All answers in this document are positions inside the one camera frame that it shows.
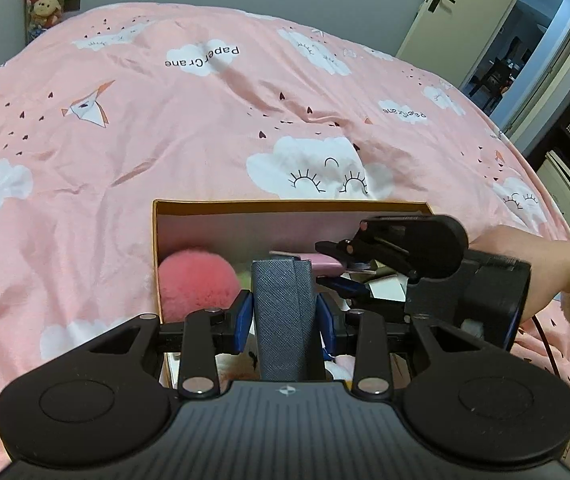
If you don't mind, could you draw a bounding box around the pink fluffy pompom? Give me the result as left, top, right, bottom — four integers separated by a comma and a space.
157, 246, 253, 321

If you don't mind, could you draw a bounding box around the white storage bin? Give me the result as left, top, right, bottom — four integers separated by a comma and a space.
535, 150, 570, 226

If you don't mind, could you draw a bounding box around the orange cardboard box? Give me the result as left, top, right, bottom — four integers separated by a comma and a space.
151, 199, 436, 391

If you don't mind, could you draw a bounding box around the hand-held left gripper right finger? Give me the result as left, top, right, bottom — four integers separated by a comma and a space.
315, 292, 466, 397

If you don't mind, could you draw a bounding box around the dark grey textured box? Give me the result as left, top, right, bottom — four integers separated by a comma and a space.
251, 256, 315, 382

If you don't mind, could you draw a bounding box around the black cable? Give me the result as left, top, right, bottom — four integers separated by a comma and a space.
532, 314, 570, 476

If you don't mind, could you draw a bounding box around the dark chair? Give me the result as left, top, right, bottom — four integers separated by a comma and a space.
467, 60, 510, 111

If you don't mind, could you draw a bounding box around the person's right hand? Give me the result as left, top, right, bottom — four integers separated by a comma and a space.
470, 225, 570, 323

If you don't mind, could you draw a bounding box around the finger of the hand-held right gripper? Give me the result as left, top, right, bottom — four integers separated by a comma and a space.
315, 216, 421, 281
322, 276, 406, 311

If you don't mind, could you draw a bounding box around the room door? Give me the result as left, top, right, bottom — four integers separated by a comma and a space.
395, 0, 536, 86

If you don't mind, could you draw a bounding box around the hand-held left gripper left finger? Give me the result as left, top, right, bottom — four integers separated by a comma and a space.
88, 291, 256, 397

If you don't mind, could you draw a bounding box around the pink pouch with silver ring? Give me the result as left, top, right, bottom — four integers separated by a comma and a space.
297, 252, 347, 277

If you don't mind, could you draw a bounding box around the pink cloud print bedcover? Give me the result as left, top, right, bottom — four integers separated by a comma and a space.
0, 2, 570, 480

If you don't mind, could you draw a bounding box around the column of plush toys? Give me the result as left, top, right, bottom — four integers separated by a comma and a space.
25, 0, 66, 43

